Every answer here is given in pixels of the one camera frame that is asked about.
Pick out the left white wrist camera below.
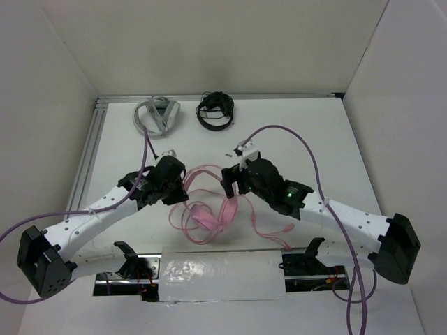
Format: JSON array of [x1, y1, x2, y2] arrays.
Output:
[[159, 149, 177, 158]]

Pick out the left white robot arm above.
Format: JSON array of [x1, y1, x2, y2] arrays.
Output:
[[17, 156, 189, 299]]

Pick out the pink headphones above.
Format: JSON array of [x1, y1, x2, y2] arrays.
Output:
[[184, 164, 238, 233]]

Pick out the purple cable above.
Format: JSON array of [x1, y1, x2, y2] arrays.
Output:
[[240, 124, 378, 335], [0, 127, 163, 304]]

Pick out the white taped cover plate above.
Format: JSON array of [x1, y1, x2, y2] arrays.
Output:
[[159, 250, 286, 302]]

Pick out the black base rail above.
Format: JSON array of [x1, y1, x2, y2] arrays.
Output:
[[93, 248, 349, 304]]

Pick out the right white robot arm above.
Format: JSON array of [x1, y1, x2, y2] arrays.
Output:
[[221, 158, 420, 284]]

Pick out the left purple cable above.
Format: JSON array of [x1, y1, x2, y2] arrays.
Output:
[[0, 127, 163, 304]]

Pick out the black headphones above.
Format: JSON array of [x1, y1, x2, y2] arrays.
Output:
[[196, 91, 235, 132]]

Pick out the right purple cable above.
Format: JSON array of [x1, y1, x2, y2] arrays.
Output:
[[240, 124, 378, 335]]

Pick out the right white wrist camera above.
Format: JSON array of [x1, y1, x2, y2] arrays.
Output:
[[234, 140, 261, 171]]

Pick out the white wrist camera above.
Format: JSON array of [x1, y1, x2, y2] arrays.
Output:
[[234, 140, 261, 171], [159, 149, 177, 158]]

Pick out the grey white headphones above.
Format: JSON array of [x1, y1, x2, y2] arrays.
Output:
[[133, 96, 181, 139]]

